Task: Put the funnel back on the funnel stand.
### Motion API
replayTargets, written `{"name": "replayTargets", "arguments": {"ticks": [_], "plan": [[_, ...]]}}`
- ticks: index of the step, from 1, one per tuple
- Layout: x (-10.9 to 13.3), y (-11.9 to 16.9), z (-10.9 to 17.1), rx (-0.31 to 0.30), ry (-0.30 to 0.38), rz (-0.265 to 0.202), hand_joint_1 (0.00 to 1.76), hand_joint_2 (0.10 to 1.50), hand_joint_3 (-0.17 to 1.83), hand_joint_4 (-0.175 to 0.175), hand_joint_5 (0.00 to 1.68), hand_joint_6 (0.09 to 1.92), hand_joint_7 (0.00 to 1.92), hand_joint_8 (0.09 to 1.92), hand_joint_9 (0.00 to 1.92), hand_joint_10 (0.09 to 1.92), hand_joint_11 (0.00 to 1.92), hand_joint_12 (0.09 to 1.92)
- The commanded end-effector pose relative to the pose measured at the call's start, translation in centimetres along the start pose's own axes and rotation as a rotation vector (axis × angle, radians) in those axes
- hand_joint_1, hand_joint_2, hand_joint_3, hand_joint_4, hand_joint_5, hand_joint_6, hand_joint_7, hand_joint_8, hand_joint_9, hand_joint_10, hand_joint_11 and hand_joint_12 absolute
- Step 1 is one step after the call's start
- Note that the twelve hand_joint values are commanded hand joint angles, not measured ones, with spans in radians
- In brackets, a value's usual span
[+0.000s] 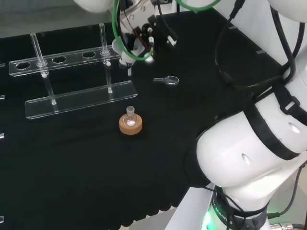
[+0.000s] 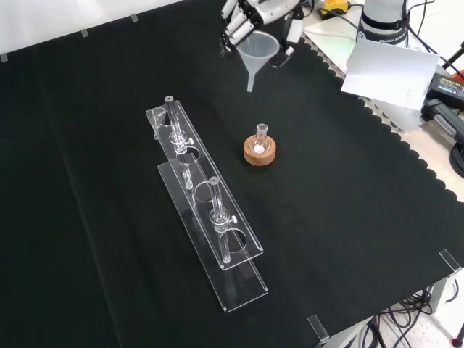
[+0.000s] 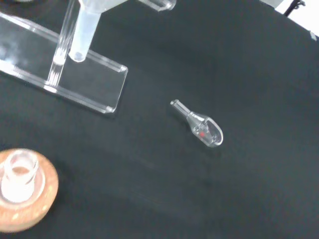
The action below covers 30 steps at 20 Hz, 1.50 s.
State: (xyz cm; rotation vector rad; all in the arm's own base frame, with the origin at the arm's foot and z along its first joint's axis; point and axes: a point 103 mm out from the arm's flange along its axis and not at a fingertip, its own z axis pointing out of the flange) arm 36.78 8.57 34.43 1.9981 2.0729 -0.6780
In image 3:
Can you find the clear funnel stand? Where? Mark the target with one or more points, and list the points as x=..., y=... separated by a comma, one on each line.
x=87, y=82

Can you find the translucent plastic funnel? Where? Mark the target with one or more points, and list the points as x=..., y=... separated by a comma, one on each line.
x=82, y=32

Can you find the black cloth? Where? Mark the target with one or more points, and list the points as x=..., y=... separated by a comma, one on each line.
x=224, y=186

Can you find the round-bottom glass flask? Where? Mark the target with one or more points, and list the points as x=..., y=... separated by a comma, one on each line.
x=20, y=171

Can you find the black tripod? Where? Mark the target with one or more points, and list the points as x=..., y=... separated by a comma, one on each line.
x=294, y=6

